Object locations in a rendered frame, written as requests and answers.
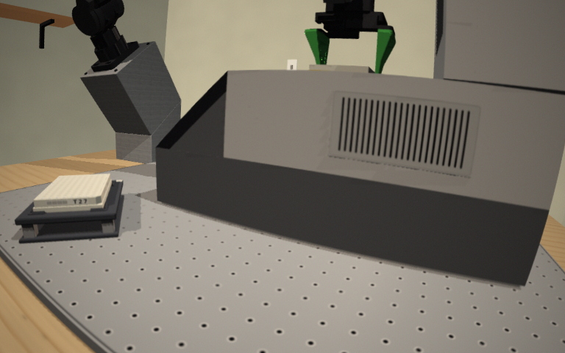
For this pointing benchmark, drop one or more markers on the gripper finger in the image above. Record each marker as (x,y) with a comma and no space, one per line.
(319,44)
(385,44)

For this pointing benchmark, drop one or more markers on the cream well plate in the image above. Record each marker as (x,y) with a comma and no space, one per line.
(349,68)

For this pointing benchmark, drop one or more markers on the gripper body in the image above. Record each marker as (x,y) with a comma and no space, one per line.
(349,24)

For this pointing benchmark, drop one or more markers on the white well pcr plate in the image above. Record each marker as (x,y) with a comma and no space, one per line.
(74,193)

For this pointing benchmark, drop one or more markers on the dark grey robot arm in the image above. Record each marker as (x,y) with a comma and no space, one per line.
(100,16)

